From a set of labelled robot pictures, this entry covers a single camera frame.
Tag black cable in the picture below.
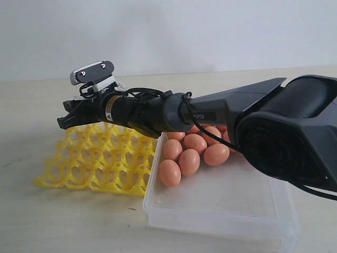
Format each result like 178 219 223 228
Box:
78 83 337 201

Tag brown egg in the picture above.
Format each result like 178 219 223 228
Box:
203 143 230 166
183 133 207 154
166 132 186 142
222 130 234 152
159 159 182 187
162 139 183 161
201 126 223 145
178 149 200 177

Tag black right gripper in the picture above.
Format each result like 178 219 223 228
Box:
57 94 140 130

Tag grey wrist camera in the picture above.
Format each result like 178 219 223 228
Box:
70 61 115 85

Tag clear plastic container box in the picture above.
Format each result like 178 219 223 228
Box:
143 135 300 252

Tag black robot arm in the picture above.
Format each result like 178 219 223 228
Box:
57 75 336 196

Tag yellow plastic egg tray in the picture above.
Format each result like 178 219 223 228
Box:
34 123 157 197

